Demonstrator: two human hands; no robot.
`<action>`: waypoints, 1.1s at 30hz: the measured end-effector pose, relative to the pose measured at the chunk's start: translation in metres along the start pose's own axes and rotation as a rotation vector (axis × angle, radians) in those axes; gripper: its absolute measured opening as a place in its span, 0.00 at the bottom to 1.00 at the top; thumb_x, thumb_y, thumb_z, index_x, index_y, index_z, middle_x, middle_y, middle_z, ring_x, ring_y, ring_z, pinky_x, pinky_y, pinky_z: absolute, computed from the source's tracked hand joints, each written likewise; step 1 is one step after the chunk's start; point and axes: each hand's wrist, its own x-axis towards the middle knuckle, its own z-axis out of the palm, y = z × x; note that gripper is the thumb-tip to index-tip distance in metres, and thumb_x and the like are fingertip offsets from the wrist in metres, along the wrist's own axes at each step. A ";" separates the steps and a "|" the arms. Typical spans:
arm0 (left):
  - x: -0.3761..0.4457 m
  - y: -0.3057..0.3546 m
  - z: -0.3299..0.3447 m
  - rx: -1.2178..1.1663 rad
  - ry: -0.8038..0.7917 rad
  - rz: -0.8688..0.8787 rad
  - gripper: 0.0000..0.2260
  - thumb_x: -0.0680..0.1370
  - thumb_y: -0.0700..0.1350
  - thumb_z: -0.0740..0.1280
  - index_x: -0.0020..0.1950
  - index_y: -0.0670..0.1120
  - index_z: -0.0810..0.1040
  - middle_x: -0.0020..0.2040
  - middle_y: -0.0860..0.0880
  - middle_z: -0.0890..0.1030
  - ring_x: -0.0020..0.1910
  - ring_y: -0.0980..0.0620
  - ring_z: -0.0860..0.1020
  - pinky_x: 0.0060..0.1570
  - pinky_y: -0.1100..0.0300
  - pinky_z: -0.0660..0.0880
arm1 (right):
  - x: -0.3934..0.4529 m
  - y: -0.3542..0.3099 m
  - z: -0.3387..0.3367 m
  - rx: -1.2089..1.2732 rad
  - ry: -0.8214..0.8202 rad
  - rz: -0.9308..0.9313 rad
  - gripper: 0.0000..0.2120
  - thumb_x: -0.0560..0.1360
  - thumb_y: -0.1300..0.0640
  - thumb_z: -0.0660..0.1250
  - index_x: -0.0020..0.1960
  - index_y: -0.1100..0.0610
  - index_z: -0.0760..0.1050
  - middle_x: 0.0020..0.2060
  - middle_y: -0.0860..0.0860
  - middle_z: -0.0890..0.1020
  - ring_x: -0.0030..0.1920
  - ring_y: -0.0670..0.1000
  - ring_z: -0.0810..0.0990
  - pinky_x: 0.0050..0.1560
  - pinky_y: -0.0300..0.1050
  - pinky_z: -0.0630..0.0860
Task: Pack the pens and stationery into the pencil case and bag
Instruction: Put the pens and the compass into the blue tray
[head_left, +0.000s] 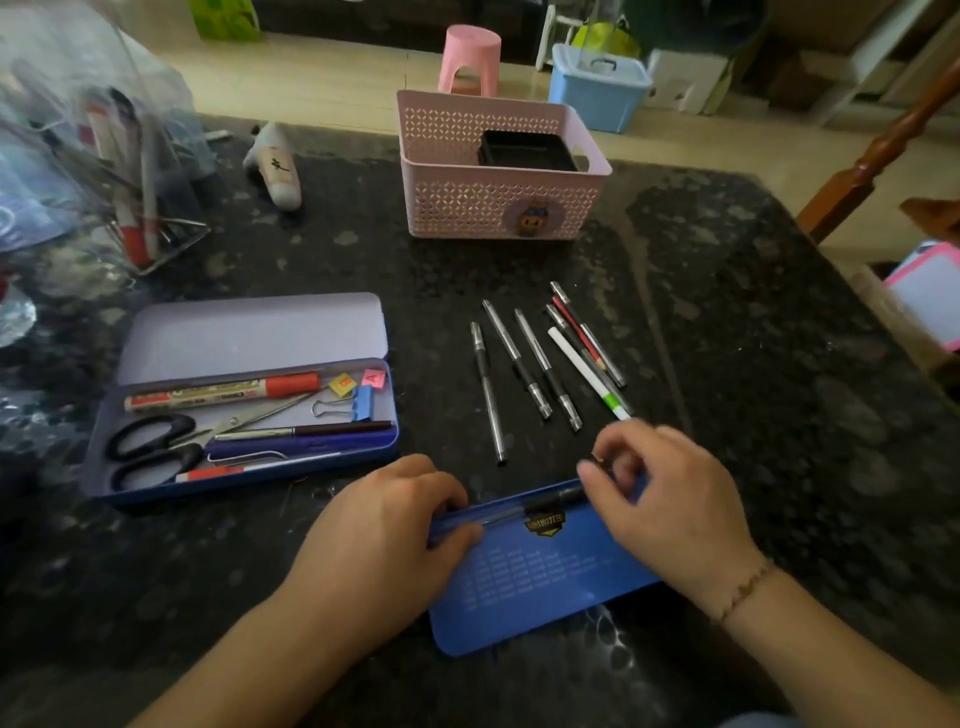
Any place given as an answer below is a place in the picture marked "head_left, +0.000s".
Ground blue binder clip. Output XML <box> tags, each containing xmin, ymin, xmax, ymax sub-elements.
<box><xmin>310</xmin><ymin>385</ymin><xmax>375</xmax><ymax>423</ymax></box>

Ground thin silver pen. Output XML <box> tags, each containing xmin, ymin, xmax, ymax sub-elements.
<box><xmin>469</xmin><ymin>321</ymin><xmax>509</xmax><ymax>467</ymax></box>

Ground white pen with green tip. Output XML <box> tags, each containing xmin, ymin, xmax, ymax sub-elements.
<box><xmin>546</xmin><ymin>326</ymin><xmax>633</xmax><ymax>423</ymax></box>

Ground blue plastic storage box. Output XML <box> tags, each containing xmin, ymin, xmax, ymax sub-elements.
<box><xmin>547</xmin><ymin>42</ymin><xmax>654</xmax><ymax>135</ymax></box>

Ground black gel pen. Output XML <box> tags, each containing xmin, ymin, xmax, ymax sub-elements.
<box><xmin>431</xmin><ymin>459</ymin><xmax>612</xmax><ymax>532</ymax></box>

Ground black square tray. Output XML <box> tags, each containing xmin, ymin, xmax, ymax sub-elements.
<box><xmin>477</xmin><ymin>129</ymin><xmax>581</xmax><ymax>174</ymax></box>

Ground pink perforated plastic basket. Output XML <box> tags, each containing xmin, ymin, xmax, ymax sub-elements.
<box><xmin>396</xmin><ymin>89</ymin><xmax>614</xmax><ymax>242</ymax></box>

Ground clear plastic pen holder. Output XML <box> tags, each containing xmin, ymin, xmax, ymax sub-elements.
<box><xmin>0</xmin><ymin>0</ymin><xmax>213</xmax><ymax>280</ymax></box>

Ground thin gold bracelet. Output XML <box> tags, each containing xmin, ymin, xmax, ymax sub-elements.
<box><xmin>716</xmin><ymin>557</ymin><xmax>778</xmax><ymax>625</ymax></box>

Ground white cardboard box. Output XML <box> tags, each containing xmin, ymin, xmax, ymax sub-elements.
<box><xmin>643</xmin><ymin>48</ymin><xmax>734</xmax><ymax>116</ymax></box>

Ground brown wooden chair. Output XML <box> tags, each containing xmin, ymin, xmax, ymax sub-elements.
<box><xmin>794</xmin><ymin>58</ymin><xmax>960</xmax><ymax>246</ymax></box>

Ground person's right hand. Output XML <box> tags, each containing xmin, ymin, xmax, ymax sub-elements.
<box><xmin>576</xmin><ymin>417</ymin><xmax>774</xmax><ymax>618</ymax></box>

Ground yellow green bag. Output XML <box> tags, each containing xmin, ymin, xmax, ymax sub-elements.
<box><xmin>573</xmin><ymin>21</ymin><xmax>644</xmax><ymax>61</ymax></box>

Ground white glue bottle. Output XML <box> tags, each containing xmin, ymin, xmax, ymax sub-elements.
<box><xmin>242</xmin><ymin>121</ymin><xmax>304</xmax><ymax>213</ymax></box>

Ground person's right forearm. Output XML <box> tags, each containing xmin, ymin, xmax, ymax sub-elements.
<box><xmin>712</xmin><ymin>562</ymin><xmax>960</xmax><ymax>728</ymax></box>

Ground dark brown slim pen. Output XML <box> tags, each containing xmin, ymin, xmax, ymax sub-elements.
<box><xmin>213</xmin><ymin>420</ymin><xmax>396</xmax><ymax>444</ymax></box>

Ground pink plastic stool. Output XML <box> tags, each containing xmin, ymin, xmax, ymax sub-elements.
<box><xmin>437</xmin><ymin>24</ymin><xmax>503</xmax><ymax>99</ymax></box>

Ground person's left forearm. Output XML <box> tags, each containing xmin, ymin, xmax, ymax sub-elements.
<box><xmin>127</xmin><ymin>591</ymin><xmax>354</xmax><ymax>728</ymax></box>

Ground black handled scissors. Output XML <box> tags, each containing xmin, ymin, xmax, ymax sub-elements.
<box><xmin>104</xmin><ymin>393</ymin><xmax>320</xmax><ymax>494</ymax></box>

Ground red and white slim pen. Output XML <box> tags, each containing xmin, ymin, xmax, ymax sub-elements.
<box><xmin>175</xmin><ymin>451</ymin><xmax>345</xmax><ymax>484</ymax></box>

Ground open blue tin pencil case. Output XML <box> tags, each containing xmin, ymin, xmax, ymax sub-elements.
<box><xmin>78</xmin><ymin>291</ymin><xmax>402</xmax><ymax>506</ymax></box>

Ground silver pen with black grip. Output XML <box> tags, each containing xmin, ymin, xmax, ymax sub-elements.
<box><xmin>513</xmin><ymin>307</ymin><xmax>585</xmax><ymax>434</ymax></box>
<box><xmin>480</xmin><ymin>299</ymin><xmax>555</xmax><ymax>422</ymax></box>

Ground person's left hand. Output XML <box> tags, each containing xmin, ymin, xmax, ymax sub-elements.
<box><xmin>279</xmin><ymin>453</ymin><xmax>486</xmax><ymax>655</ymax></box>

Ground red capped white marker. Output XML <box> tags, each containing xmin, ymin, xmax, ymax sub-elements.
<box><xmin>84</xmin><ymin>103</ymin><xmax>156</xmax><ymax>270</ymax></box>

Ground red pencil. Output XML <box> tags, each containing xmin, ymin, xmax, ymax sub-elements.
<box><xmin>552</xmin><ymin>295</ymin><xmax>606</xmax><ymax>371</ymax></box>

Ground white small rack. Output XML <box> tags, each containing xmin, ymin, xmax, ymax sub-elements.
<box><xmin>535</xmin><ymin>3</ymin><xmax>585</xmax><ymax>73</ymax></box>

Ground red and white marker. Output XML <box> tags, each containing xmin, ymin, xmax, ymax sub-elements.
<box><xmin>123</xmin><ymin>372</ymin><xmax>324</xmax><ymax>414</ymax></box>

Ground pink framed whiteboard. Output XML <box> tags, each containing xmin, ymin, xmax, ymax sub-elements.
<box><xmin>882</xmin><ymin>240</ymin><xmax>960</xmax><ymax>354</ymax></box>

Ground silver and grey pen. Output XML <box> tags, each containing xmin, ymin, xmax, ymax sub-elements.
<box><xmin>549</xmin><ymin>280</ymin><xmax>628</xmax><ymax>390</ymax></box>

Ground blue tin pencil case lid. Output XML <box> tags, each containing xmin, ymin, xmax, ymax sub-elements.
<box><xmin>426</xmin><ymin>471</ymin><xmax>666</xmax><ymax>660</ymax></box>

